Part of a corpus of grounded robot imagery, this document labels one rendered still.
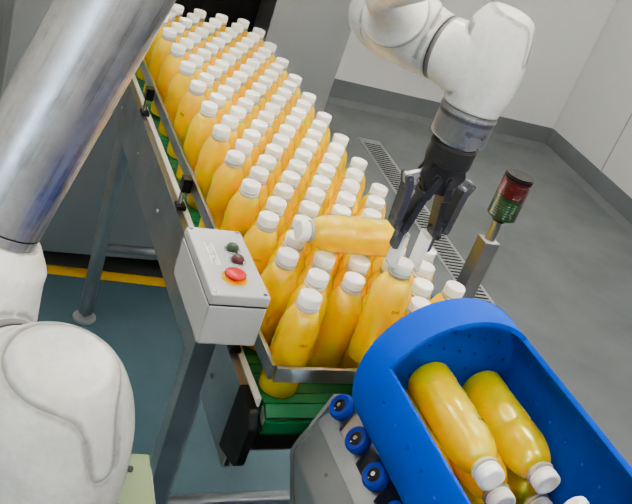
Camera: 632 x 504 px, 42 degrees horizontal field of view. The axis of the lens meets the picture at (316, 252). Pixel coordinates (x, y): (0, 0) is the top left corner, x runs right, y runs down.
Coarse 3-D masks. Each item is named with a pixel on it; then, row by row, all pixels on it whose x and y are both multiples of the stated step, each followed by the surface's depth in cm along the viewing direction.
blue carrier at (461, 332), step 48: (384, 336) 122; (432, 336) 118; (480, 336) 130; (384, 384) 119; (528, 384) 131; (384, 432) 117; (576, 432) 120; (432, 480) 106; (576, 480) 121; (624, 480) 110
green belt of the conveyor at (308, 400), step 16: (176, 160) 210; (176, 176) 203; (192, 208) 192; (256, 352) 153; (256, 368) 149; (256, 384) 146; (304, 384) 150; (320, 384) 151; (336, 384) 153; (352, 384) 154; (272, 400) 143; (288, 400) 144; (304, 400) 146; (320, 400) 147; (272, 416) 141; (288, 416) 142; (304, 416) 143; (272, 432) 142; (288, 432) 143
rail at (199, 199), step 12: (144, 60) 241; (144, 72) 238; (156, 96) 223; (168, 120) 210; (168, 132) 209; (180, 144) 200; (180, 156) 197; (192, 192) 186; (204, 204) 178; (204, 216) 177; (216, 228) 171; (264, 348) 142; (264, 360) 141
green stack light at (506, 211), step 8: (496, 192) 174; (496, 200) 174; (504, 200) 173; (488, 208) 177; (496, 208) 174; (504, 208) 173; (512, 208) 173; (520, 208) 174; (496, 216) 174; (504, 216) 174; (512, 216) 174
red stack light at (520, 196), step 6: (504, 174) 173; (504, 180) 172; (510, 180) 171; (498, 186) 174; (504, 186) 172; (510, 186) 171; (516, 186) 171; (522, 186) 170; (528, 186) 171; (498, 192) 174; (504, 192) 172; (510, 192) 171; (516, 192) 171; (522, 192) 171; (528, 192) 172; (510, 198) 172; (516, 198) 172; (522, 198) 172
